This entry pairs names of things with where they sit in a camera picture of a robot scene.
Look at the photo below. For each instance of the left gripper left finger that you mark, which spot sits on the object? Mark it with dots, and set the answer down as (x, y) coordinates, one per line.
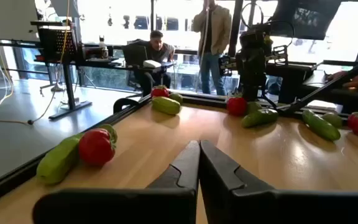
(182, 177)

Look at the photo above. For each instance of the black mesh desk organizer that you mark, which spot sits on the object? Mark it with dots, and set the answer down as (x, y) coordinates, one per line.
(56, 43)

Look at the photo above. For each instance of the grey tilted panel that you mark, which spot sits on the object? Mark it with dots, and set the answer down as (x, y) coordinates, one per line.
(61, 7)

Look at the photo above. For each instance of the black work desk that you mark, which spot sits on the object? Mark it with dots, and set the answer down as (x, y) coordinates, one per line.
(291, 73)

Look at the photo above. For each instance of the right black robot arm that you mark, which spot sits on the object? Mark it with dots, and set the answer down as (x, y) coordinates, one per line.
(255, 29)

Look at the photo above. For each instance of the black laptop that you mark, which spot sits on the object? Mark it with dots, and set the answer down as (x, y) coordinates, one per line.
(134, 54)

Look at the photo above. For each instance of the white box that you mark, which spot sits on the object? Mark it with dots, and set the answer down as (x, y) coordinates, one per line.
(152, 64)

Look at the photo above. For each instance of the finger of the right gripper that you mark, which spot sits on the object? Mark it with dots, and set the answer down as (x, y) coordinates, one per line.
(247, 90)
(255, 90)

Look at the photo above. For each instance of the black monitor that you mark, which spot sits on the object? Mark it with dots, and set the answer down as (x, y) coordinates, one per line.
(306, 18)

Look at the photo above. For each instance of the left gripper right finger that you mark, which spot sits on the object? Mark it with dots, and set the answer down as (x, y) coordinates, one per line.
(222, 186)

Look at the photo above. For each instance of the whiteboard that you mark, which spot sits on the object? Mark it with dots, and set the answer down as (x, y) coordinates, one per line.
(8, 18)

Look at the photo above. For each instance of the green toy cucumber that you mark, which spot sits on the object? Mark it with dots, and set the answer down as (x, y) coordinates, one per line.
(259, 117)
(57, 161)
(166, 105)
(321, 125)

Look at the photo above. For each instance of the small bottle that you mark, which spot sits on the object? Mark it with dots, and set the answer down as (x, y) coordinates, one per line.
(103, 51)

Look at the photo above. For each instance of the person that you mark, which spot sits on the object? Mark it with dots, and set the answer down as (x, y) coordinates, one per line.
(158, 51)
(216, 28)
(336, 75)

